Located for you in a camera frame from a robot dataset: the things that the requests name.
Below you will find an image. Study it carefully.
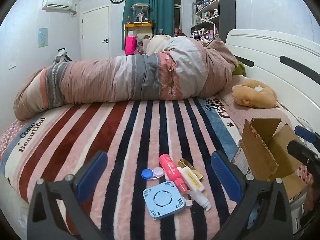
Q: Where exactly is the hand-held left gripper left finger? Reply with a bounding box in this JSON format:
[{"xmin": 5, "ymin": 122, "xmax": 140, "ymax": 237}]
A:
[{"xmin": 26, "ymin": 150, "xmax": 109, "ymax": 240}]

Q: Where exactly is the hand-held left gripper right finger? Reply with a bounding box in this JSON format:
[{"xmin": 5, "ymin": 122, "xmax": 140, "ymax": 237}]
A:
[{"xmin": 211, "ymin": 150, "xmax": 294, "ymax": 240}]

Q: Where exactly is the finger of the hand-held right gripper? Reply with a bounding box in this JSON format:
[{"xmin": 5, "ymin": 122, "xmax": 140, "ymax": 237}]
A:
[
  {"xmin": 294, "ymin": 125, "xmax": 313, "ymax": 143},
  {"xmin": 287, "ymin": 140, "xmax": 320, "ymax": 167}
]

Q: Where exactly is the small white spray bottle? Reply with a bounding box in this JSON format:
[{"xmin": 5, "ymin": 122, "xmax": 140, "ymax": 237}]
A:
[{"xmin": 181, "ymin": 191, "xmax": 212, "ymax": 211}]

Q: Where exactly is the white tube with yellow label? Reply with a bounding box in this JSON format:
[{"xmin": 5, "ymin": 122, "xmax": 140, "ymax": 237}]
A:
[{"xmin": 178, "ymin": 166, "xmax": 205, "ymax": 193}]

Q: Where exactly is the brown cardboard box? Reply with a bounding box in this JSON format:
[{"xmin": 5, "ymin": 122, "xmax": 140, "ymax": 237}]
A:
[{"xmin": 231, "ymin": 118, "xmax": 313, "ymax": 201}]

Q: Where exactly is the gold box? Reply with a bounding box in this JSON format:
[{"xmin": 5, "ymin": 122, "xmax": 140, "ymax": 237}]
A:
[{"xmin": 178, "ymin": 158, "xmax": 204, "ymax": 181}]

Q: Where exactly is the striped fleece blanket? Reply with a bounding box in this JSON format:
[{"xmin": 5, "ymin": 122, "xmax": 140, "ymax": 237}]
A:
[{"xmin": 0, "ymin": 97, "xmax": 250, "ymax": 240}]

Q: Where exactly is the pink bottle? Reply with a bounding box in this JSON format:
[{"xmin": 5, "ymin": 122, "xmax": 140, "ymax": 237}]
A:
[{"xmin": 159, "ymin": 154, "xmax": 187, "ymax": 193}]

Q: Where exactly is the brown plush toy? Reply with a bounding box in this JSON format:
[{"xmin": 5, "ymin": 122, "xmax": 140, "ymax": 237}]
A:
[{"xmin": 231, "ymin": 79, "xmax": 281, "ymax": 109}]

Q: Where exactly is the blue and white lens case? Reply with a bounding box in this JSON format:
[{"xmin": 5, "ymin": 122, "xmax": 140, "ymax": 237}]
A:
[{"xmin": 141, "ymin": 167, "xmax": 165, "ymax": 181}]

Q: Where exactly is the light blue square device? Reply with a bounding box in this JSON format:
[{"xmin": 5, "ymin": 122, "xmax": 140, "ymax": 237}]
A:
[{"xmin": 142, "ymin": 181, "xmax": 188, "ymax": 221}]

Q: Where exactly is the white bed headboard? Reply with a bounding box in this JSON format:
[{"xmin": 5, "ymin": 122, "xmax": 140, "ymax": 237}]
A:
[{"xmin": 225, "ymin": 29, "xmax": 320, "ymax": 140}]

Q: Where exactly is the green plush toy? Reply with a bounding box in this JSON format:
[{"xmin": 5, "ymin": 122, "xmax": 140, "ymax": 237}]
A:
[{"xmin": 231, "ymin": 60, "xmax": 247, "ymax": 76}]

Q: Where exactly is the pink and grey quilt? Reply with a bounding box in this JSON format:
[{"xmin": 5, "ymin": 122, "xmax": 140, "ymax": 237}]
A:
[{"xmin": 13, "ymin": 35, "xmax": 238, "ymax": 121}]

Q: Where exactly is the dark bag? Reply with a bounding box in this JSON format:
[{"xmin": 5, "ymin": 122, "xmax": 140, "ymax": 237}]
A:
[{"xmin": 52, "ymin": 48, "xmax": 73, "ymax": 63}]

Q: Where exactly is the pink gift bag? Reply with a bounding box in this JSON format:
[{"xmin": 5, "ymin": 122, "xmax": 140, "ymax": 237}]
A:
[{"xmin": 125, "ymin": 36, "xmax": 138, "ymax": 56}]

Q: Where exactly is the white door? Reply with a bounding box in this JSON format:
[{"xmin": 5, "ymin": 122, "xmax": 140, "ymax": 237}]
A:
[{"xmin": 81, "ymin": 6, "xmax": 111, "ymax": 61}]

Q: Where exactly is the cream pillow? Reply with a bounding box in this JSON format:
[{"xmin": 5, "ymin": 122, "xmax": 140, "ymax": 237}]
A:
[{"xmin": 146, "ymin": 35, "xmax": 173, "ymax": 55}]

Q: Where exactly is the dark tall bookshelf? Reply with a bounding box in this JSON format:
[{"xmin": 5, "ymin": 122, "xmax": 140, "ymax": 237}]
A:
[{"xmin": 191, "ymin": 0, "xmax": 237, "ymax": 41}]

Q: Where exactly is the yellow cabinet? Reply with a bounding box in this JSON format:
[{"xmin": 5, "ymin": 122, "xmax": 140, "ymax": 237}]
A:
[{"xmin": 124, "ymin": 22, "xmax": 154, "ymax": 38}]

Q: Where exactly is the glass display case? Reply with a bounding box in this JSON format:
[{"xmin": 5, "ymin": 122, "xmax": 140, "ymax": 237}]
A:
[{"xmin": 131, "ymin": 3, "xmax": 151, "ymax": 23}]

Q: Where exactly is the teal curtain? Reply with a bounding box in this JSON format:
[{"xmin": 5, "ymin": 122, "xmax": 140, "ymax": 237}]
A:
[{"xmin": 121, "ymin": 0, "xmax": 175, "ymax": 50}]

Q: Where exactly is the window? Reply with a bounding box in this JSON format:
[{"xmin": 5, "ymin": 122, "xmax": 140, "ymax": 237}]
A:
[{"xmin": 173, "ymin": 0, "xmax": 183, "ymax": 30}]

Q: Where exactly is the white air conditioner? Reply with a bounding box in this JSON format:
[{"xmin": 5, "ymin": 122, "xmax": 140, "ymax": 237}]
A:
[{"xmin": 41, "ymin": 0, "xmax": 77, "ymax": 15}]

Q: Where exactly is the light blue wall poster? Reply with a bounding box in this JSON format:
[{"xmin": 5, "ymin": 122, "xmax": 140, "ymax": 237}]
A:
[{"xmin": 38, "ymin": 27, "xmax": 49, "ymax": 48}]

